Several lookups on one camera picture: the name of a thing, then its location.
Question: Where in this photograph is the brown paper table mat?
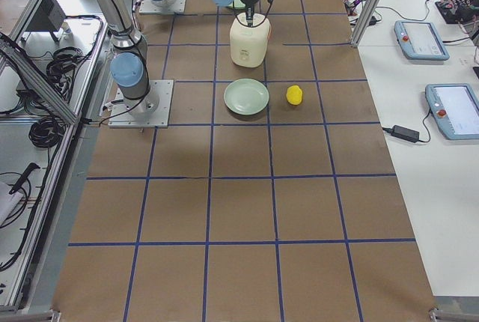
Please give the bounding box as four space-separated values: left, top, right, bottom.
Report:
52 0 434 321

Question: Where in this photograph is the blue teach pendant near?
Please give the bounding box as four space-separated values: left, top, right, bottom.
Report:
425 83 478 140

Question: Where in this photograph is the blue teach pendant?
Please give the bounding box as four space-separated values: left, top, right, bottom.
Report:
394 20 450 61
425 83 478 140

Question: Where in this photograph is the yellow toy pepper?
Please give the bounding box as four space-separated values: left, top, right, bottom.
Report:
286 85 303 106

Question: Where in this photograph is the black power adapter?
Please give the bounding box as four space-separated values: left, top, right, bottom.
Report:
391 125 420 143

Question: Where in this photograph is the black cable bundle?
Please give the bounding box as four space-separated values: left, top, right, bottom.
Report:
45 46 82 93

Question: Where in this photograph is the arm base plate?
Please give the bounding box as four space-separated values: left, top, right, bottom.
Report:
107 80 174 128
139 0 186 15

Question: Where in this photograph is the green plate left side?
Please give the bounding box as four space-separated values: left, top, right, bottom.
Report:
227 0 245 10

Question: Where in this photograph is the green plate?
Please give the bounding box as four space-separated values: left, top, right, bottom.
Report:
223 79 269 115
227 0 245 10

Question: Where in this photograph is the blue teach pendant far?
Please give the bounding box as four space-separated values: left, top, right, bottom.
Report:
394 20 450 61

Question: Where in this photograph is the cream rice cooker orange handle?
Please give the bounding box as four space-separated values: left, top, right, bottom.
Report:
230 13 271 68

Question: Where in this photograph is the green plate right side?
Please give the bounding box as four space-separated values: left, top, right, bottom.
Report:
223 79 269 115

